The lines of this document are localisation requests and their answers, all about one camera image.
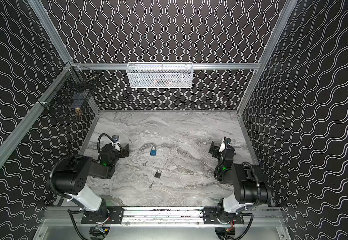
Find blue padlock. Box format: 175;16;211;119
150;147;157;156

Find black padlock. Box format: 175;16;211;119
154;170;162;179

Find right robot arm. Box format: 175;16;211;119
209;138;272;223

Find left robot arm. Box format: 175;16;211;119
49;133;129;223

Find brass padlock in basket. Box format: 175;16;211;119
75;108;82;119

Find items in white basket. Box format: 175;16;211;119
137;78;193;88

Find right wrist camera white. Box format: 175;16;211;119
219;137;231;153

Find black wire wall basket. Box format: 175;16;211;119
40;63;100;122

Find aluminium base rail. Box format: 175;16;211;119
43;207;284;227

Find white mesh wall basket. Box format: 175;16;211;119
126;62;194;89

